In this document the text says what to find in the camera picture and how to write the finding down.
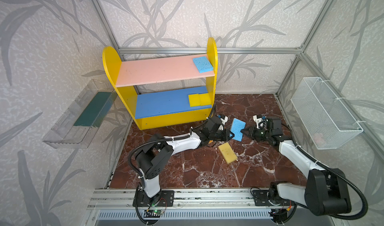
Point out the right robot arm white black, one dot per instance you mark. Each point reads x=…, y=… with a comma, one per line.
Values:
x=327, y=192

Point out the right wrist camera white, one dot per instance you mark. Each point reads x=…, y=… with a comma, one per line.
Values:
x=258, y=119

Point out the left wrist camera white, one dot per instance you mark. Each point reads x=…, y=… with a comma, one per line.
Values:
x=223, y=118

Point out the green circuit board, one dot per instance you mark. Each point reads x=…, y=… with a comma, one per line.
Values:
x=156, y=213

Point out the clear acrylic wall bin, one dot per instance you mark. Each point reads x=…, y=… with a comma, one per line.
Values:
x=79, y=124

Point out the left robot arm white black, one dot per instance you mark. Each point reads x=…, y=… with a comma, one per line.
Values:
x=149, y=159

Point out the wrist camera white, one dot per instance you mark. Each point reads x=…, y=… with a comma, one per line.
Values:
x=223, y=118
x=258, y=119

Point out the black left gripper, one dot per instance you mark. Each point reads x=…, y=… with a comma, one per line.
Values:
x=222, y=134

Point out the white wire mesh basket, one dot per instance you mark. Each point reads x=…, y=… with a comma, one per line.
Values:
x=328, y=121

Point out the yellow shelf with coloured boards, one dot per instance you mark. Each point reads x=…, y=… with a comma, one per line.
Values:
x=156, y=91

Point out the blue sponge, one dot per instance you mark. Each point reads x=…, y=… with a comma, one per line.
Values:
x=236, y=128
x=203, y=64

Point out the pale yellow sponge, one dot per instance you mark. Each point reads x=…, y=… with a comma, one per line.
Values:
x=228, y=153

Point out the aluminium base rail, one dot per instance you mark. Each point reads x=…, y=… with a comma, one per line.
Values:
x=199, y=198

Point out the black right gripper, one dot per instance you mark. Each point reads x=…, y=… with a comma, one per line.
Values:
x=254, y=132

